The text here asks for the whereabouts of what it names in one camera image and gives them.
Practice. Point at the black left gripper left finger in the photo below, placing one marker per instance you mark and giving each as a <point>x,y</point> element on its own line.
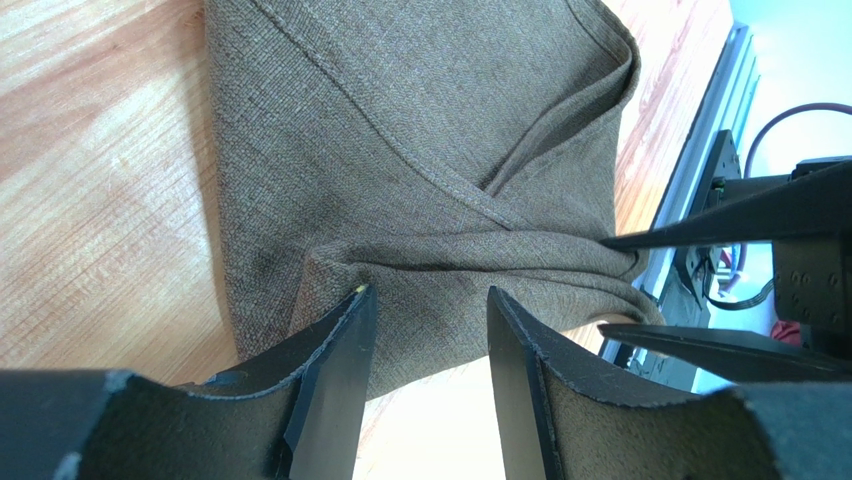
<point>292,412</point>

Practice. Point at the olive brown cloth napkin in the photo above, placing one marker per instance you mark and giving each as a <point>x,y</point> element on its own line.
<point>430,149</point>

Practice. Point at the colourful clutter below table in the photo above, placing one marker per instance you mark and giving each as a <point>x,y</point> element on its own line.
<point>787,332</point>

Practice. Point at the aluminium frame rail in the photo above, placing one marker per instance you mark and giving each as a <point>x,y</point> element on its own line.
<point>729,96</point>

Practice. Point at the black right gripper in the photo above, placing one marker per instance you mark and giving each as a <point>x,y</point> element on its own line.
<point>810,220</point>

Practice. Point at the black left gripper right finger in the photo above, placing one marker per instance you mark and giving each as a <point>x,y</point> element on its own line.
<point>565,413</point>

